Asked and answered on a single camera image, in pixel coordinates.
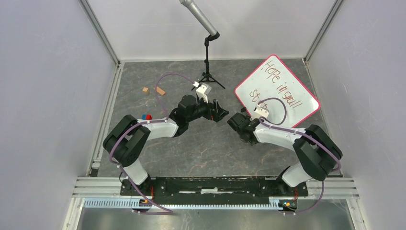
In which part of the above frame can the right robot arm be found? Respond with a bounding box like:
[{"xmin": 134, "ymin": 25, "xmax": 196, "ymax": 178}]
[{"xmin": 227, "ymin": 113, "xmax": 343, "ymax": 196}]

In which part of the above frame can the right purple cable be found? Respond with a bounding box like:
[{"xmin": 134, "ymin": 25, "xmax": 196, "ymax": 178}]
[{"xmin": 257, "ymin": 97, "xmax": 342, "ymax": 216}]

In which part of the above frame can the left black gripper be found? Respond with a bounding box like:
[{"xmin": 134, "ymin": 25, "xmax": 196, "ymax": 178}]
[{"xmin": 186, "ymin": 95, "xmax": 228, "ymax": 123}]

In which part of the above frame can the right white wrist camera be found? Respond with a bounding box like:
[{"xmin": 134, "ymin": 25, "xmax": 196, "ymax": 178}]
[{"xmin": 251, "ymin": 105, "xmax": 269, "ymax": 119}]

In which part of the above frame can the red blue block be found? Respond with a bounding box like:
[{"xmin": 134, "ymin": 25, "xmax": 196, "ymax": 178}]
[{"xmin": 141, "ymin": 114, "xmax": 153, "ymax": 120}]

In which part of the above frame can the small wooden cube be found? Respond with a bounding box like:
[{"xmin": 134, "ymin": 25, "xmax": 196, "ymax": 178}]
[{"xmin": 142, "ymin": 87, "xmax": 149, "ymax": 94}]

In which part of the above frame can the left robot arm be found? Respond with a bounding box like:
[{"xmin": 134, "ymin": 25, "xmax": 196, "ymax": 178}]
[{"xmin": 102, "ymin": 95, "xmax": 229, "ymax": 195}]

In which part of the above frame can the silver microphone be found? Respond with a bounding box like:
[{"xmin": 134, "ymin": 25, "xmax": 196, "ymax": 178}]
[{"xmin": 179, "ymin": 0, "xmax": 218, "ymax": 36}]

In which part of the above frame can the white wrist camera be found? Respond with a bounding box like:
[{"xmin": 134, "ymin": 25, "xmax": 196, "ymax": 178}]
[
  {"xmin": 193, "ymin": 81, "xmax": 212, "ymax": 104},
  {"xmin": 251, "ymin": 105, "xmax": 269, "ymax": 119}
]

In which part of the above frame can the black tripod stand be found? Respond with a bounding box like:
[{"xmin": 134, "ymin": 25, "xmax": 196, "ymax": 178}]
[{"xmin": 198, "ymin": 32, "xmax": 225, "ymax": 89}]

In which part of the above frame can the grey slotted cable duct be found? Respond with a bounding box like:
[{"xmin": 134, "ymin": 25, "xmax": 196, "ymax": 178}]
[{"xmin": 82, "ymin": 196, "xmax": 299, "ymax": 211}]

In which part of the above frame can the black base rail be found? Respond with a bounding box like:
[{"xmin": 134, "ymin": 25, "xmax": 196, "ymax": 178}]
[{"xmin": 138, "ymin": 176, "xmax": 308, "ymax": 206}]

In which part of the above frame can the purple cable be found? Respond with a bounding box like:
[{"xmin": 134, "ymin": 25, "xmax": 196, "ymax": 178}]
[
  {"xmin": 108, "ymin": 72, "xmax": 197, "ymax": 216},
  {"xmin": 257, "ymin": 97, "xmax": 342, "ymax": 216}
]

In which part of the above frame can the pink framed whiteboard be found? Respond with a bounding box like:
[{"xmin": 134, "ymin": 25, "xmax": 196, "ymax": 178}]
[{"xmin": 235, "ymin": 54, "xmax": 321, "ymax": 127}]

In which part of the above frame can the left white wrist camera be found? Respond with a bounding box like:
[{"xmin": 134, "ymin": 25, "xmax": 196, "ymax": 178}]
[{"xmin": 193, "ymin": 81, "xmax": 212, "ymax": 104}]

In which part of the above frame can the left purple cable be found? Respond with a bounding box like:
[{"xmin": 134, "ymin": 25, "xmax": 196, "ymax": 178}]
[{"xmin": 108, "ymin": 72, "xmax": 197, "ymax": 216}]

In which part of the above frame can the long wooden block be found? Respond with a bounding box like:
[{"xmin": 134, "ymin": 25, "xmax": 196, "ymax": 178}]
[{"xmin": 155, "ymin": 86, "xmax": 166, "ymax": 96}]

